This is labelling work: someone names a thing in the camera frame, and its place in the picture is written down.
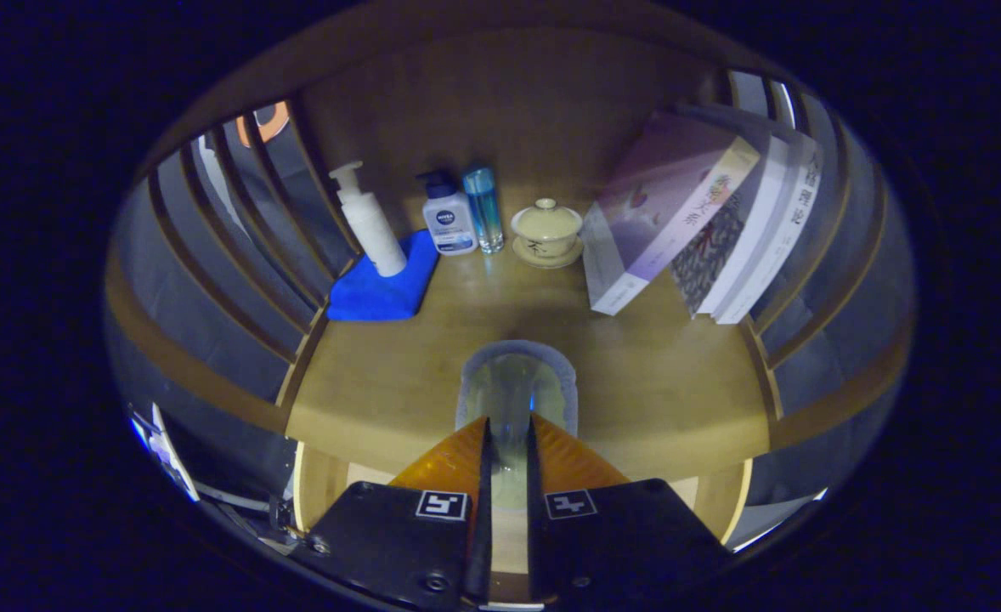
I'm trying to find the beige lidded teacup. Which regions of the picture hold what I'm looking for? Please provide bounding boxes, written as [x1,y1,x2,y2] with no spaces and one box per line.
[511,198,585,269]

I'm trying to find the beige brush with grey pad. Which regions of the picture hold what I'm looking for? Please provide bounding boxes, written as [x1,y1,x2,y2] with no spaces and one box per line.
[454,340,580,511]

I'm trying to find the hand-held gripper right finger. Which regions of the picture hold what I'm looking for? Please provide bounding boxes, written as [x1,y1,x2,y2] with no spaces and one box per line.
[526,414,731,604]

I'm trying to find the white book black characters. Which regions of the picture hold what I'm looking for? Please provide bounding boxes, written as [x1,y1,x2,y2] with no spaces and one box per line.
[713,136,824,326]

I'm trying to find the blue cloth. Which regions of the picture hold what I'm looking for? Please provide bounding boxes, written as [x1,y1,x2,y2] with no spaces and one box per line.
[326,229,440,322]

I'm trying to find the white pump bottle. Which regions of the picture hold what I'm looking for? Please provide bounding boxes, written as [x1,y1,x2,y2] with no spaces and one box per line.
[329,161,408,278]

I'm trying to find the wooden cabinet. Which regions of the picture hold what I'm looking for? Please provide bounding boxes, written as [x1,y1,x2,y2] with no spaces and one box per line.
[105,0,918,545]

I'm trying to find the patterned cover book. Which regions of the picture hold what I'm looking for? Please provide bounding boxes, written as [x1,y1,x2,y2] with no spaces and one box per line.
[670,127,790,320]

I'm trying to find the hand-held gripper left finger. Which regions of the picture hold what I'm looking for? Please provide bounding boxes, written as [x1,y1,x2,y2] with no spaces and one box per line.
[301,416,495,609]

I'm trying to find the purple and white book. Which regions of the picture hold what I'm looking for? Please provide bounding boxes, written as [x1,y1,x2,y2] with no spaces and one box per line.
[581,110,761,317]

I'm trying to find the white lotion bottle blue cap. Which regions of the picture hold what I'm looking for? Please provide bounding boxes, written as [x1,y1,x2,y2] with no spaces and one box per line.
[416,170,478,257]

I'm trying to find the wooden countertop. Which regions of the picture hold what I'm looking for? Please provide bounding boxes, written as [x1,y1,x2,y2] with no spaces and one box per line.
[284,229,773,481]

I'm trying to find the clear blue bottle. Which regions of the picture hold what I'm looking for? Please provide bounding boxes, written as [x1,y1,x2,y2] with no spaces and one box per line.
[462,167,506,255]

